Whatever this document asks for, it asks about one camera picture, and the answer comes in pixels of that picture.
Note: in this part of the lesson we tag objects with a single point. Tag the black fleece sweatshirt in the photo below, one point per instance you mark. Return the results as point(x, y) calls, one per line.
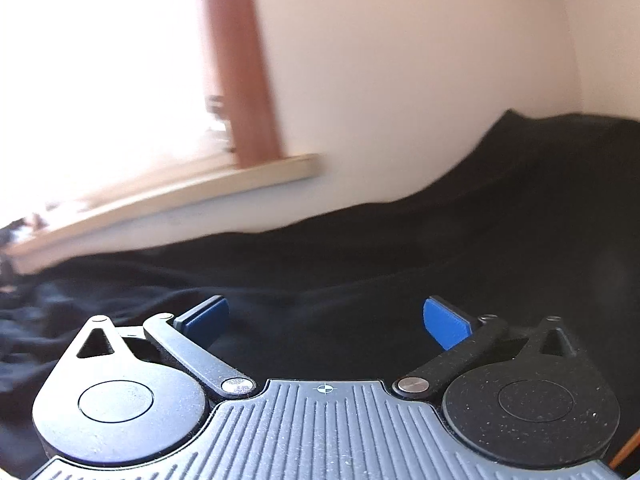
point(400, 240)

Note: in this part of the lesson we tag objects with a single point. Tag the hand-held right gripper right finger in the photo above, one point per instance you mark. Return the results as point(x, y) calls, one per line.
point(445, 325)

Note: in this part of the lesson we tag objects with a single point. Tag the window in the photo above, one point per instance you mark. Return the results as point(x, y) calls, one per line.
point(100, 60)

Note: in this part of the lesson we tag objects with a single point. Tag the wooden window trim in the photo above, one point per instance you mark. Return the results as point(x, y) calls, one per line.
point(240, 60)

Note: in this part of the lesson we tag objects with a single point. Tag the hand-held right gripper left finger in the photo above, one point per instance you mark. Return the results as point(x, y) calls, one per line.
point(205, 317)

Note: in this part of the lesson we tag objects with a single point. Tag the window sill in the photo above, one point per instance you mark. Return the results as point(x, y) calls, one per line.
point(175, 195)

